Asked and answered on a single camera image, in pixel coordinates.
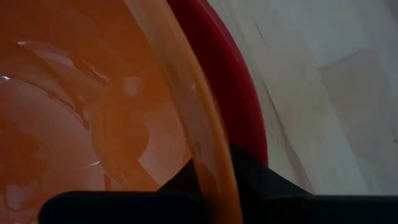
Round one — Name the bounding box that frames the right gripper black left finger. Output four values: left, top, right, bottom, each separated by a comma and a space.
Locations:
38, 157, 206, 224

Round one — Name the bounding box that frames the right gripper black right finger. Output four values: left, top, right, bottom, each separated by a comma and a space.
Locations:
229, 143, 398, 224

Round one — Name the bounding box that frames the orange plastic bowl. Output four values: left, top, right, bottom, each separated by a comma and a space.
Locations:
0, 0, 244, 224

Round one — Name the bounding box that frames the red plastic bowl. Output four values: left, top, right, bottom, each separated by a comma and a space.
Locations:
167, 0, 269, 167

